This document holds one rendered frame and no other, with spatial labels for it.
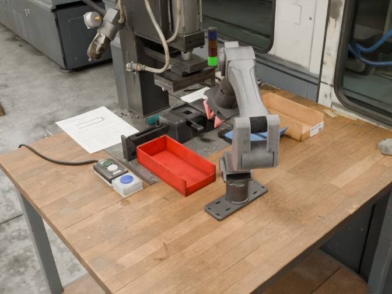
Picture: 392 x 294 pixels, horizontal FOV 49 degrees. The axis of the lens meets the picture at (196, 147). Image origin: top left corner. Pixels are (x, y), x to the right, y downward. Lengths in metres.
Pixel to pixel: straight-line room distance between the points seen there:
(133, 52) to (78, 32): 2.99
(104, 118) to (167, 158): 0.41
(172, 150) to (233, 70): 0.53
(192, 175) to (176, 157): 0.12
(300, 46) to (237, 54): 0.93
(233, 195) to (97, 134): 0.64
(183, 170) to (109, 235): 0.34
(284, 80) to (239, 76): 1.04
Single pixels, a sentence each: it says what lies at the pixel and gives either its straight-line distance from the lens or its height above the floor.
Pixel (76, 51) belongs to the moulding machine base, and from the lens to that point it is 4.64.
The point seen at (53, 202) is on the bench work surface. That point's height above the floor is 0.90.
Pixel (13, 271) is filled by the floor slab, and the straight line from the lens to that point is 2.51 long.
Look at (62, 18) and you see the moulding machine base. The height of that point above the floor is 0.58.
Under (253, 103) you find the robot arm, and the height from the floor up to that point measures 1.28.
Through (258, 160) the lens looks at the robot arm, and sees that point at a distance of 0.92.
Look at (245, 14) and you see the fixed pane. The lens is 2.17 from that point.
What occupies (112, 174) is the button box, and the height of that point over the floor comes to 0.93.
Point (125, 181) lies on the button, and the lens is 1.31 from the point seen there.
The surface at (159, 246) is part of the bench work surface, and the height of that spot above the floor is 0.90.
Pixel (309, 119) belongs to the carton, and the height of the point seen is 0.93.
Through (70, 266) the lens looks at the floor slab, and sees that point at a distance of 2.43.
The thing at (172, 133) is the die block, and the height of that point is 0.94.
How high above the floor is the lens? 1.70
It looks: 32 degrees down
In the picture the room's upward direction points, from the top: 2 degrees counter-clockwise
